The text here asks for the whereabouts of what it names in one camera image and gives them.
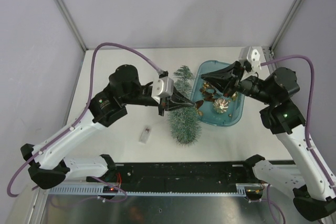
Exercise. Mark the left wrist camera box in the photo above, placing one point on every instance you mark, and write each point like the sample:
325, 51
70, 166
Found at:
162, 88

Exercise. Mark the right aluminium frame post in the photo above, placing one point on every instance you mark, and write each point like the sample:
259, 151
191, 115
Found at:
292, 12

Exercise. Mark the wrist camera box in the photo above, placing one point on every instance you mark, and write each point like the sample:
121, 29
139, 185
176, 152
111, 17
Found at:
162, 88
249, 58

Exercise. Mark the small frosted christmas tree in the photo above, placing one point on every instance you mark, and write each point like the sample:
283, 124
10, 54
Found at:
184, 124

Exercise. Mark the aluminium frame post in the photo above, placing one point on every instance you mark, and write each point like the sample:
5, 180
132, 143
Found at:
292, 12
64, 11

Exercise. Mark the left aluminium frame post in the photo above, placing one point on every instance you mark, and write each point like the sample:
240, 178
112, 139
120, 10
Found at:
64, 11

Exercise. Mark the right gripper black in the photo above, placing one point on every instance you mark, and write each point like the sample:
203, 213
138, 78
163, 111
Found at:
220, 78

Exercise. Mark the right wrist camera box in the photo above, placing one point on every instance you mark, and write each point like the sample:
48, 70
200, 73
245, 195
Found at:
249, 58

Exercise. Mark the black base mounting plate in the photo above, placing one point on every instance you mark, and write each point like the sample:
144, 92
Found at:
184, 175

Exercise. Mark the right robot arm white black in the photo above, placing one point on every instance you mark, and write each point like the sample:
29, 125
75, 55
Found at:
313, 194

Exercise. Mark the clear plastic packet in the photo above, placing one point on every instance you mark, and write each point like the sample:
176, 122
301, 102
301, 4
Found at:
145, 135

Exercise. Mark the grey slotted cable duct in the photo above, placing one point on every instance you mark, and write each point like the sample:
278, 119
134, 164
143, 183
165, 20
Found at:
104, 190

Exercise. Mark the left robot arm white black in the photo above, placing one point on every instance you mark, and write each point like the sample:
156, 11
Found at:
49, 164

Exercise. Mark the large silver ribbed bauble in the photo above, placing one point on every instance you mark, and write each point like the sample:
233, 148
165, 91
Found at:
221, 105

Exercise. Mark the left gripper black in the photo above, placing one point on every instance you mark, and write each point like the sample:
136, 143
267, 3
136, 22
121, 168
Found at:
166, 103

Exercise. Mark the small gold glitter bauble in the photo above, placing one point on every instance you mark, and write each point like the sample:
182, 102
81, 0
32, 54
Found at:
234, 96

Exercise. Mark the blue plastic tub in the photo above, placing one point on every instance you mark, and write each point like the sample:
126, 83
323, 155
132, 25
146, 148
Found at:
212, 106

